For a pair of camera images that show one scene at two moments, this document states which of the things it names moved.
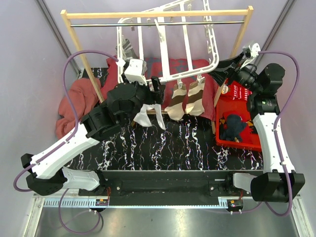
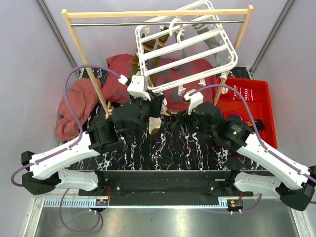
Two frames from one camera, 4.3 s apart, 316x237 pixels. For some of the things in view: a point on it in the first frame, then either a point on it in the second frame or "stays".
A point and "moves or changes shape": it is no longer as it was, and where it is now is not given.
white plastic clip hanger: [160, 33] moves or changes shape
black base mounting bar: [168, 187] stays
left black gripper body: [148, 97] to [152, 108]
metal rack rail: [154, 24] stays
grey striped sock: [128, 52] to [200, 47]
